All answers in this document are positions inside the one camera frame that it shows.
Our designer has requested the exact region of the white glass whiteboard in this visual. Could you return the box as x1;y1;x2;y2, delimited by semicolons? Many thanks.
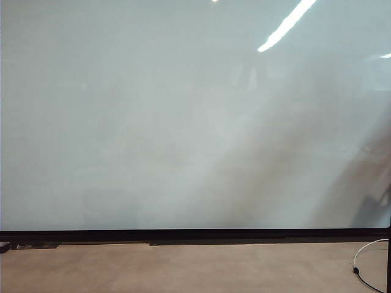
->
0;0;391;231

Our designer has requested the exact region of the black whiteboard bottom rail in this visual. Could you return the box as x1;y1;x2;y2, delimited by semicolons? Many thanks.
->
0;228;391;249

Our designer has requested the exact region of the black whiteboard stand post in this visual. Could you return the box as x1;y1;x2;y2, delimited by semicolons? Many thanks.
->
387;226;391;293

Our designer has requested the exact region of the white floor cable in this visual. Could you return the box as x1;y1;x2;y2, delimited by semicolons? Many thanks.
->
352;238;390;293

